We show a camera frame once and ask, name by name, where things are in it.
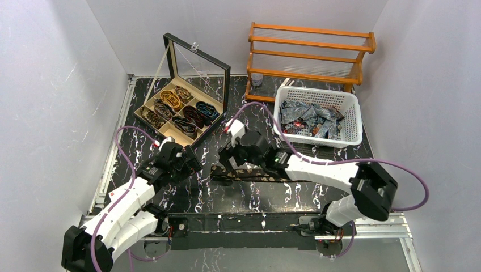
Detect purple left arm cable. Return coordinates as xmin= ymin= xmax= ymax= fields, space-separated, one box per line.
xmin=90 ymin=125 xmax=170 ymax=272

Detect blue black rolled tie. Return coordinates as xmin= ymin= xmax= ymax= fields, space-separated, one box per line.
xmin=196 ymin=101 xmax=220 ymax=126

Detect brown rolled tie back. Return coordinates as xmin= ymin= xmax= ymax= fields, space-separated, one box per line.
xmin=174 ymin=85 xmax=193 ymax=104

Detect dark red rolled tie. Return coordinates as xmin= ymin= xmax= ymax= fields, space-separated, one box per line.
xmin=182 ymin=105 xmax=205 ymax=129

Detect black tie storage box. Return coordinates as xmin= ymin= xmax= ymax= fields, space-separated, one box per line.
xmin=134 ymin=33 xmax=231 ymax=148

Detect gold rolled tie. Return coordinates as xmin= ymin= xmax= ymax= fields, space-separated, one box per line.
xmin=159 ymin=90 xmax=183 ymax=111

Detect white plastic basket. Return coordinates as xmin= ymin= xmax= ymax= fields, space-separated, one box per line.
xmin=273 ymin=86 xmax=362 ymax=148

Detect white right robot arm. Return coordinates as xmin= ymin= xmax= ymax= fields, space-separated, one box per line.
xmin=218 ymin=131 xmax=398 ymax=227

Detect grey striped rolled tie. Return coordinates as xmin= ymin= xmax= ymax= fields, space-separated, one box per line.
xmin=172 ymin=116 xmax=197 ymax=139

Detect olive patterned rolled tie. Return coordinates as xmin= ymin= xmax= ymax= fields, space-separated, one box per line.
xmin=141 ymin=106 xmax=165 ymax=129

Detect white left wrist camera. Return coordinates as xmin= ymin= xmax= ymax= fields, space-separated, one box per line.
xmin=158 ymin=137 xmax=175 ymax=150

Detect small clear plastic cup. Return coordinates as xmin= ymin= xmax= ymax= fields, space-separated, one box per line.
xmin=250 ymin=73 xmax=264 ymax=87

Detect brown patterned rolled tie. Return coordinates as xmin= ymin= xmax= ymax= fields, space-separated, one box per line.
xmin=154 ymin=99 xmax=175 ymax=121

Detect orange wooden shoe rack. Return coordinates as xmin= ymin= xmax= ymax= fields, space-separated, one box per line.
xmin=245 ymin=22 xmax=377 ymax=103

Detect grey ties in basket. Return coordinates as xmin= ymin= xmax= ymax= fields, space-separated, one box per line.
xmin=280 ymin=100 xmax=344 ymax=140

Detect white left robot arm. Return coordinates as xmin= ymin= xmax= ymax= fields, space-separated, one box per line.
xmin=61 ymin=137 xmax=202 ymax=271

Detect black gold floral tie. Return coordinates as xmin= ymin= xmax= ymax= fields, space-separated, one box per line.
xmin=209 ymin=165 xmax=309 ymax=183

